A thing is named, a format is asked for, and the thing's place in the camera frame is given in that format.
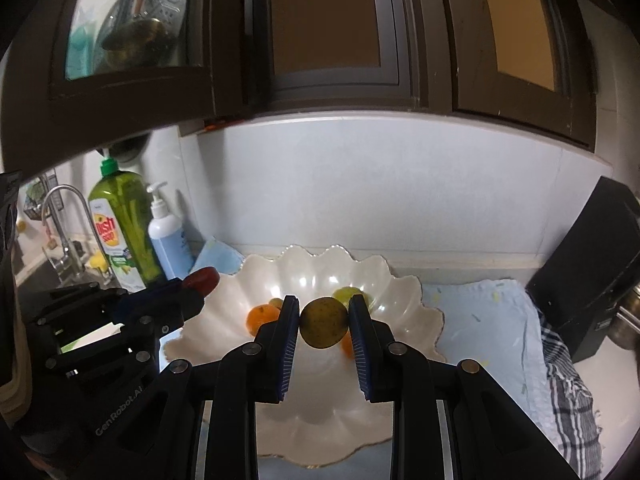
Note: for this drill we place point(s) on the slim steel faucet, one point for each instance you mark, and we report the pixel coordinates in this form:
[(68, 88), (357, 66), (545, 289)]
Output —
[(65, 240)]

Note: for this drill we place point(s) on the orange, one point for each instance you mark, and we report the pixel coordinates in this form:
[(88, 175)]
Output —
[(346, 344), (262, 317)]

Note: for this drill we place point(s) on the teal printed plastic bag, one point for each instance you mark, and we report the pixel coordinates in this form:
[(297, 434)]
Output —
[(80, 47)]

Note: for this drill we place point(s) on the plaid grey cloth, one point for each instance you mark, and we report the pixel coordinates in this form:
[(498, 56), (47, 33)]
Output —
[(565, 400)]

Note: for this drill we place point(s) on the white scalloped bowl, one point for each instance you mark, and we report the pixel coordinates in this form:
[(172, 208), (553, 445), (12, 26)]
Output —
[(240, 290)]

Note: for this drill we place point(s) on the steel pot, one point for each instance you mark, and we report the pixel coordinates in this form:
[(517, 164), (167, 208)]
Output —
[(627, 320)]

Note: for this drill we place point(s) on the steel sink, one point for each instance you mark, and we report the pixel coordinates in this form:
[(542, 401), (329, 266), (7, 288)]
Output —
[(35, 272)]

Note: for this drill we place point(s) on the light blue cloth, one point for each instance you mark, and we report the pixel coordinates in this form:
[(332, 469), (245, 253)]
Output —
[(480, 320)]

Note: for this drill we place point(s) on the blue pump bottle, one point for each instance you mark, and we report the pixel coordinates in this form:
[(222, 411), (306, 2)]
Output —
[(167, 240)]

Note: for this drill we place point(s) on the yellow sponge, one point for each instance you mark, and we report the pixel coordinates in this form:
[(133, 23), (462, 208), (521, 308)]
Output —
[(98, 261)]

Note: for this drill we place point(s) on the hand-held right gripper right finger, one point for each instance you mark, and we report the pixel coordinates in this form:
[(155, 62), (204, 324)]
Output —
[(361, 350)]

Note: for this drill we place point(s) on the black knife block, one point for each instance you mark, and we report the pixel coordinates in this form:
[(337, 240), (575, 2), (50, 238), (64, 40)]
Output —
[(590, 270)]

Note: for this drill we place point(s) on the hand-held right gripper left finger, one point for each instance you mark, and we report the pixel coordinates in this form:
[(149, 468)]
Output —
[(289, 345)]

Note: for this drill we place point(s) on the red date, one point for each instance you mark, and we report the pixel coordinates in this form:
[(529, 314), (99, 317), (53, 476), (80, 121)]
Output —
[(205, 280)]

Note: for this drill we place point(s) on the round steel steamer plate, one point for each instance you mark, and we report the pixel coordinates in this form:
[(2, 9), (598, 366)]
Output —
[(150, 0)]

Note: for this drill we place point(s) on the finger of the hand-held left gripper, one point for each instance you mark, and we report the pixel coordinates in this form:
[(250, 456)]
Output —
[(150, 295), (165, 317)]

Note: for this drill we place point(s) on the green apple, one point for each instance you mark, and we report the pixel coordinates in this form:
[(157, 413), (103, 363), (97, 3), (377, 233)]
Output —
[(342, 294)]

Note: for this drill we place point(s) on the green dish soap bottle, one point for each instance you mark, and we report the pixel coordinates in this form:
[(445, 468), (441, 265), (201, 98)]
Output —
[(125, 220)]

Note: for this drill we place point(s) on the small olive green fruit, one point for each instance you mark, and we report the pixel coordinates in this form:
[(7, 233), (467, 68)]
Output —
[(325, 322), (276, 303)]

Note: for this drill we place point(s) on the dark wooden wall cabinet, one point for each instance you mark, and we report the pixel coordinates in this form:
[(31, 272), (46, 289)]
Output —
[(230, 60)]

